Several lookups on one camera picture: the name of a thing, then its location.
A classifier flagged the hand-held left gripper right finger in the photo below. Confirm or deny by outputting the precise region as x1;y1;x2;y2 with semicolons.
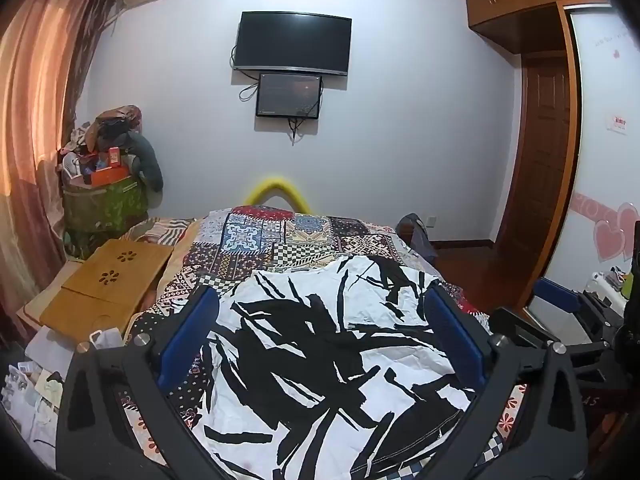
422;280;589;480

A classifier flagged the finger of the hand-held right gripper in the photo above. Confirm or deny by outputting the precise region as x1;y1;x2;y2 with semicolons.
492;307;609;357
531;277;601;333

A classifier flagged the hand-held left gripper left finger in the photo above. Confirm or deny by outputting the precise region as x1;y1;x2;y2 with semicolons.
55;284;237;480

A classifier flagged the black and white patterned shirt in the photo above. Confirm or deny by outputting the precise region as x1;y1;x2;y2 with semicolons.
202;254;493;480

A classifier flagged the pile of clothes and boxes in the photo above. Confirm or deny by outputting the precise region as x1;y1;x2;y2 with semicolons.
57;105;165;193

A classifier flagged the white box with items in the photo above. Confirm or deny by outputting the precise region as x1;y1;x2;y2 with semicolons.
591;269;628;297

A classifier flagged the wooden lap desk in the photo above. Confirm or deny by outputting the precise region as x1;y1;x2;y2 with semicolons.
40;239;175;333

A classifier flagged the dark bag behind bed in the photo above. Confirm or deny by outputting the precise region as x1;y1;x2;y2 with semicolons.
397;212;438;261

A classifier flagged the striped bed sheet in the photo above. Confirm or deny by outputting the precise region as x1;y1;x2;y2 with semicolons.
122;217;197;247

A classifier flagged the patchwork printed blanket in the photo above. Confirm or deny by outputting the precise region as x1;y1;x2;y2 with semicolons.
117;205;531;480

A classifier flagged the white wardrobe door with hearts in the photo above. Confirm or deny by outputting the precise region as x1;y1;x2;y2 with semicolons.
542;2;640;301

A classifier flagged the brown wooden door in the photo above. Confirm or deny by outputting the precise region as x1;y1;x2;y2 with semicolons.
495;52;573;281

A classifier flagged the green laundry bag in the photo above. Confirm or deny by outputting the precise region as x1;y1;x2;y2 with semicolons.
61;175;150;256

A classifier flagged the pile of white papers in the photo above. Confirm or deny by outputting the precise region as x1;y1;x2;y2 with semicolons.
0;325;126;461

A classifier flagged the yellow foam bar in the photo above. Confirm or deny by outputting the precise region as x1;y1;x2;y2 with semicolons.
244;176;308;215

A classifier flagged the pink striped curtain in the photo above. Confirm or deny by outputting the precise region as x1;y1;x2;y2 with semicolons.
0;0;123;351

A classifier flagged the black television cable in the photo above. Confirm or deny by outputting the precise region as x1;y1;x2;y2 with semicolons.
230;45;259;102

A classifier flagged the small black wall monitor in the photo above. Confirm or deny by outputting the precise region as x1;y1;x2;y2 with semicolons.
255;73;323;120

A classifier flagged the black wall television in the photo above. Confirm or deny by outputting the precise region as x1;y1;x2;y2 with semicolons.
234;11;352;77

